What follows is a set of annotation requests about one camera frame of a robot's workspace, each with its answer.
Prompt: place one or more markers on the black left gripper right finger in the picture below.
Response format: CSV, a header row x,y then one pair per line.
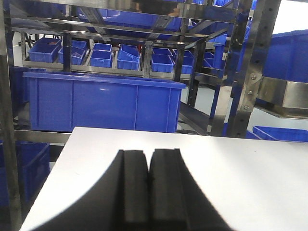
x,y
176,202

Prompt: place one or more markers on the steel shelving rack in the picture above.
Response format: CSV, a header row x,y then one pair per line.
x,y
255,185

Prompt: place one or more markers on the small blue bin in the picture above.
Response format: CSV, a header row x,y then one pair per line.
x,y
43,53
100,58
77,55
128,57
161,63

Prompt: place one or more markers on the blue crate lower right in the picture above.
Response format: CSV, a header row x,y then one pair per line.
x,y
281,134

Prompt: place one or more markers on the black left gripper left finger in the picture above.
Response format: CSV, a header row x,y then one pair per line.
x,y
118,201

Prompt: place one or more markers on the large blue plastic crate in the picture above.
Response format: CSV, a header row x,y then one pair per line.
x,y
61,101

